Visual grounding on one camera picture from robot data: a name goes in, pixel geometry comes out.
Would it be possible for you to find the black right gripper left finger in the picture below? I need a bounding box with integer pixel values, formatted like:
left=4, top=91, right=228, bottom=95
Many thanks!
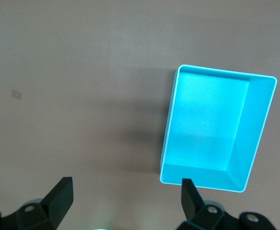
left=0, top=177, right=74, bottom=230

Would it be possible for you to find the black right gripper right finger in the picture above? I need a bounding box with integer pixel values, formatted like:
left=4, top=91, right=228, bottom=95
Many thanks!
left=175, top=178, right=276, bottom=230

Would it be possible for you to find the turquoise plastic bin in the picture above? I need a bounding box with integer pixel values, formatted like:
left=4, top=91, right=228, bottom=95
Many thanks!
left=159, top=64, right=278, bottom=193

